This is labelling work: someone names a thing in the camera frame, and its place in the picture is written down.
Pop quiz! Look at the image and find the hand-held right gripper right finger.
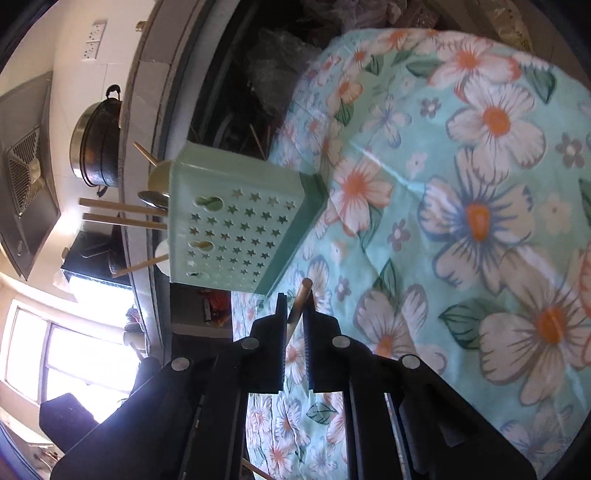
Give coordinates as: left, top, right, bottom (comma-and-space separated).
302, 291, 539, 480

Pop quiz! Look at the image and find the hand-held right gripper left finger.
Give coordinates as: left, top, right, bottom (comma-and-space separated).
51, 293, 289, 480

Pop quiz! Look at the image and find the green star-cut utensil holder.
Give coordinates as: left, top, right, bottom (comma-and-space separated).
150, 141, 331, 296

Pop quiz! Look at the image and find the small white plastic spoon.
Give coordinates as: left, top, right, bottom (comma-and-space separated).
154, 240, 172, 274

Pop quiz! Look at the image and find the metal spoon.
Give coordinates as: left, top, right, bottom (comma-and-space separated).
139, 189, 170, 209

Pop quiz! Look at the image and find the black wok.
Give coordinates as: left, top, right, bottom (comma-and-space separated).
62, 228, 134, 290

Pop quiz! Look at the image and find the floral light blue blanket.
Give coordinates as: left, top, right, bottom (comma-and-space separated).
231, 28, 591, 480

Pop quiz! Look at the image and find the black cooking pot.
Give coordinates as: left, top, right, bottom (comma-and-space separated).
69, 84, 124, 200

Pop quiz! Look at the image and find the clear plastic bag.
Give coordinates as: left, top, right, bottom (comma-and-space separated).
245, 28, 320, 121

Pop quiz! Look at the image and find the range hood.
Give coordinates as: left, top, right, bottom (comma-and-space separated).
0, 74, 62, 280

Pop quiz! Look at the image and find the pink plastic bag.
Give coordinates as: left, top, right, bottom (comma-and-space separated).
332, 0, 402, 28

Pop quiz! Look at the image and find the white wall outlet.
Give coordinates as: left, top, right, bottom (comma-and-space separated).
83, 21, 108, 61

